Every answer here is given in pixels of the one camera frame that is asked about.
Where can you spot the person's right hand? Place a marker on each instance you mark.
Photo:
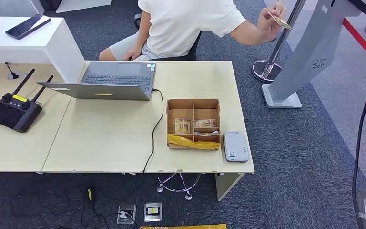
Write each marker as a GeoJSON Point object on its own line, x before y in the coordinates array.
{"type": "Point", "coordinates": [132, 53]}

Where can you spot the person's left hand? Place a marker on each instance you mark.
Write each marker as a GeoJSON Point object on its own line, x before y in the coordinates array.
{"type": "Point", "coordinates": [269, 23]}

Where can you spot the person's right forearm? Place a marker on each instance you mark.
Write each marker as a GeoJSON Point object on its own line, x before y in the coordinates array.
{"type": "Point", "coordinates": [142, 31]}

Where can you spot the person's left forearm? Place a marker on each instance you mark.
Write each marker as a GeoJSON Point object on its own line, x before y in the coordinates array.
{"type": "Point", "coordinates": [249, 36]}

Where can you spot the person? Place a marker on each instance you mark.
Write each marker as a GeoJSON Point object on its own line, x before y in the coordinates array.
{"type": "Point", "coordinates": [183, 25]}

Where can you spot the square golden key card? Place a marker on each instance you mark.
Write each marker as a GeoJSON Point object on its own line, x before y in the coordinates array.
{"type": "Point", "coordinates": [182, 126]}

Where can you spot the long golden key card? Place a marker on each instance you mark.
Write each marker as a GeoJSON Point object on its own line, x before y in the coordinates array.
{"type": "Point", "coordinates": [205, 123]}

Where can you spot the white card in box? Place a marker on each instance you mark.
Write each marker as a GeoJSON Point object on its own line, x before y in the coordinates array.
{"type": "Point", "coordinates": [206, 133]}

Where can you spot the grey card reader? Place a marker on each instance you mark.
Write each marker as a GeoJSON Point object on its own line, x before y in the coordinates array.
{"type": "Point", "coordinates": [236, 145]}

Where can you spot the red barrier belt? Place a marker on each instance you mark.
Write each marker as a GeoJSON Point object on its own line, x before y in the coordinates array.
{"type": "Point", "coordinates": [363, 42]}

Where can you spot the grey laptop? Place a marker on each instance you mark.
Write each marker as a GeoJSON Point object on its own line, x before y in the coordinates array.
{"type": "Point", "coordinates": [119, 79]}

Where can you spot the silver kiosk stand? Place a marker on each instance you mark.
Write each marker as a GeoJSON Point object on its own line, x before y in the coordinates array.
{"type": "Point", "coordinates": [309, 47]}

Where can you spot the black office chair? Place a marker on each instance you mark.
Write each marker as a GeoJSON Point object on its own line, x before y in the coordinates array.
{"type": "Point", "coordinates": [192, 52]}

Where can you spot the cardboard divider box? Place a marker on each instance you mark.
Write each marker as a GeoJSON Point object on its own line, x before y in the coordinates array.
{"type": "Point", "coordinates": [179, 104]}

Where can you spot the white furniture panel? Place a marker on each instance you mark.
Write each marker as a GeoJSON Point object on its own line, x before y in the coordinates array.
{"type": "Point", "coordinates": [82, 4]}

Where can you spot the white raised counter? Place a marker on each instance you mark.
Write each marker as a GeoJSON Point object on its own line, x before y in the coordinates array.
{"type": "Point", "coordinates": [53, 47]}

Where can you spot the black smartphone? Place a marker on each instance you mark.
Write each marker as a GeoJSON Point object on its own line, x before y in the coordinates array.
{"type": "Point", "coordinates": [26, 27]}

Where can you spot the yellow tape strip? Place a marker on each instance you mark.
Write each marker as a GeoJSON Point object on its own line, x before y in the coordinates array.
{"type": "Point", "coordinates": [195, 145]}

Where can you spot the black remote controller with antennas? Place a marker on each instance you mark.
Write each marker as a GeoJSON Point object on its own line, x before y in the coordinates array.
{"type": "Point", "coordinates": [12, 113]}

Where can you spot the chrome stool base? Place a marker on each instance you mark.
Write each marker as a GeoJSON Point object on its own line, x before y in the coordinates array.
{"type": "Point", "coordinates": [188, 196]}

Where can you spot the open metal floor socket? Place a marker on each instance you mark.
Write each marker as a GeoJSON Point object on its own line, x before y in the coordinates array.
{"type": "Point", "coordinates": [131, 208]}

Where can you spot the closed metal floor socket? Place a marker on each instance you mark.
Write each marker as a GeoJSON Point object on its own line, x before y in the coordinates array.
{"type": "Point", "coordinates": [153, 210]}

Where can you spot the beige desk leg panel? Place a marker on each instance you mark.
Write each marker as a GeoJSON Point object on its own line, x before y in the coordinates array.
{"type": "Point", "coordinates": [225, 186]}

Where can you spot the yellow sheet on floor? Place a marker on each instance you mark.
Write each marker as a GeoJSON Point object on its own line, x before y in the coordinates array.
{"type": "Point", "coordinates": [183, 227]}

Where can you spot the chrome stanchion post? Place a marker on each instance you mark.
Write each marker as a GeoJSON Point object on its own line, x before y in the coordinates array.
{"type": "Point", "coordinates": [266, 71]}

